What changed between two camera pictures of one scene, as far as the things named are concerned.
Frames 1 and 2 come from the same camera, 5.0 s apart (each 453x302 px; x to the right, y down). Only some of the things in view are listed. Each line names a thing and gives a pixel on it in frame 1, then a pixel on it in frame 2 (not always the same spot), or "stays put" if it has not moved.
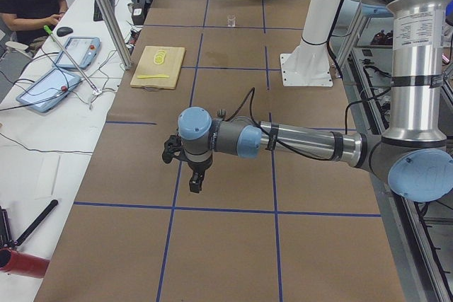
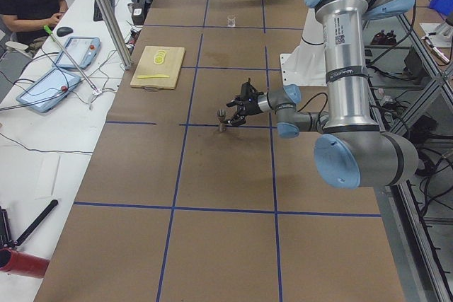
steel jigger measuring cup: [221, 112] stays put
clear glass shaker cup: [231, 20] stays put
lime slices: [158, 59] stays put
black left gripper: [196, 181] to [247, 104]
